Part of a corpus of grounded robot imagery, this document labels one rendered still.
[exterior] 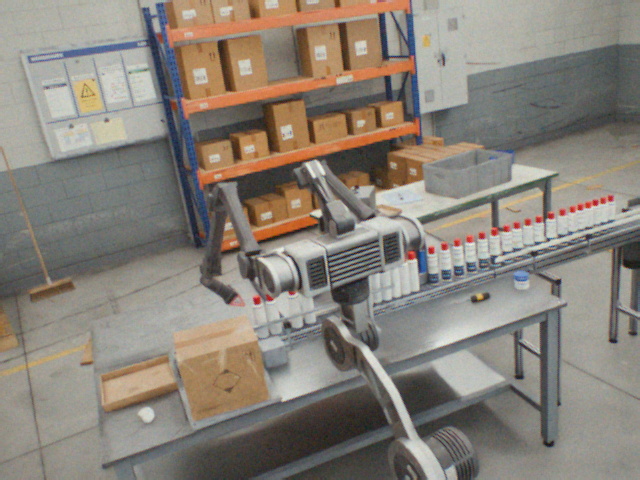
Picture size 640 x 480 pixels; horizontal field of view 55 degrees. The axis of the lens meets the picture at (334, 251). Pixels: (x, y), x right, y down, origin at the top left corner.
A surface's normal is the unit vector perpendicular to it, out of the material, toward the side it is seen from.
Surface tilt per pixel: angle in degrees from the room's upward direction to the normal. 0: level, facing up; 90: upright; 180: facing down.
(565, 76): 90
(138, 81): 89
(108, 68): 90
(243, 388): 90
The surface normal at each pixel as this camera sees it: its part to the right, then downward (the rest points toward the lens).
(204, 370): 0.31, 0.31
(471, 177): 0.54, 0.24
